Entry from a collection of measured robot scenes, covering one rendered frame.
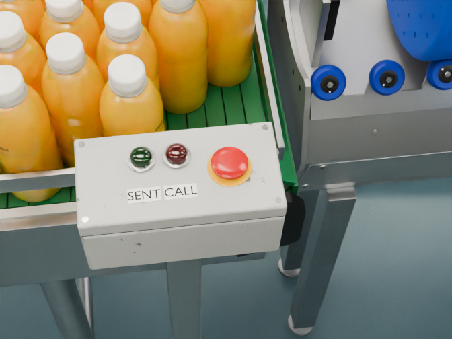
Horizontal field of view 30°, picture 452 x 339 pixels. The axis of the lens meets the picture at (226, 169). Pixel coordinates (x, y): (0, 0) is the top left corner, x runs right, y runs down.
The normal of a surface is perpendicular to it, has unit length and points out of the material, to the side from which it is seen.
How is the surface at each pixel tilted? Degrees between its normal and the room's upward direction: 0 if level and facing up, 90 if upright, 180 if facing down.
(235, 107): 0
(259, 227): 90
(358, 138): 70
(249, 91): 0
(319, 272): 90
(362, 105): 52
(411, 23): 90
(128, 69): 0
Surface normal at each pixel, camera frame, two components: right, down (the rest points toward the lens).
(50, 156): 0.84, 0.47
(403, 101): 0.11, 0.37
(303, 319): 0.13, 0.86
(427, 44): -0.99, 0.10
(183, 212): 0.03, -0.51
